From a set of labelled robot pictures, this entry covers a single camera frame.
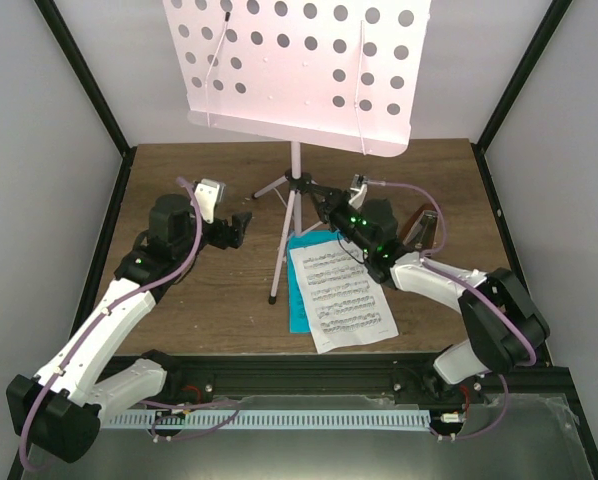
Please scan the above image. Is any blue sheet music page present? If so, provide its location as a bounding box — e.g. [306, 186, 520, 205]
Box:
[286, 231, 337, 334]

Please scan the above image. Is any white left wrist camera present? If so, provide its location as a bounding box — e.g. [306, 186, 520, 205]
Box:
[194, 178, 226, 224]

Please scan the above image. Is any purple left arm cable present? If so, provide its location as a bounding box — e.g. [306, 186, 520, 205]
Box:
[18, 176, 203, 472]

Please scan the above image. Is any clear plastic metronome cover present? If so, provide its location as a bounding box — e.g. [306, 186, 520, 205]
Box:
[411, 210, 438, 251]

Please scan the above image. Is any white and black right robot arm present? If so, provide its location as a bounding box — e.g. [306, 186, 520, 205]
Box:
[301, 176, 550, 403]

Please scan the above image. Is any lilac music stand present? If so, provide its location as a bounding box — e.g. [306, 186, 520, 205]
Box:
[162, 0, 433, 305]

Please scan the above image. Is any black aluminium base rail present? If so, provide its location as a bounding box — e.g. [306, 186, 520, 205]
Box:
[143, 352, 570, 401]

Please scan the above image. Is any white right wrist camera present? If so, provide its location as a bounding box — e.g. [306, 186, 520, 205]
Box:
[349, 174, 368, 209]

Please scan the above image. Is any white sheet music page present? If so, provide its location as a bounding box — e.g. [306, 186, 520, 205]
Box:
[290, 240, 398, 354]

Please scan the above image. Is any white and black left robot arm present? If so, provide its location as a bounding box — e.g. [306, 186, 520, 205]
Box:
[6, 194, 252, 472]

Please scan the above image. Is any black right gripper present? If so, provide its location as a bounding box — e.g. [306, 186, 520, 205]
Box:
[307, 185, 374, 256]

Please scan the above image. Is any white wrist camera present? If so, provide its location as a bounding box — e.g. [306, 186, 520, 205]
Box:
[349, 174, 368, 209]
[194, 178, 226, 224]

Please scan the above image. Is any red wooden metronome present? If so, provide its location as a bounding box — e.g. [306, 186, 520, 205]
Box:
[398, 203, 438, 252]

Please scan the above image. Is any light blue slotted cable duct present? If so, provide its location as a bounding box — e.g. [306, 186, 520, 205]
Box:
[103, 410, 431, 432]

